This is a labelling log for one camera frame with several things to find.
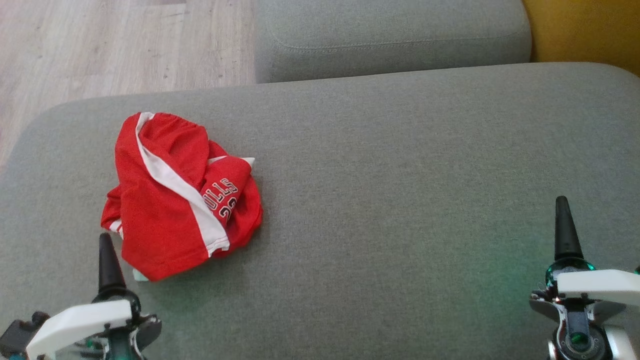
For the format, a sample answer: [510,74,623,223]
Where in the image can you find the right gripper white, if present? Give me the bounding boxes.
[530,196,640,326]

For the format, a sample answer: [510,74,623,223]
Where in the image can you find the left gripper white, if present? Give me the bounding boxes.
[26,232,143,360]

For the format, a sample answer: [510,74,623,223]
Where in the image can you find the red shorts with white stripe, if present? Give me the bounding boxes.
[101,112,232,282]

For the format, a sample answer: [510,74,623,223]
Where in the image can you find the red basketball jersey number 23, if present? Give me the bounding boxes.
[199,141,264,252]

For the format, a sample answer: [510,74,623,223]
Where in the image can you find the yellow cushion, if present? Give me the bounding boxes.
[522,0,640,77]

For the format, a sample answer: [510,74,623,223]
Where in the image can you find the grey sofa back cushion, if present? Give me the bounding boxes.
[255,0,532,84]

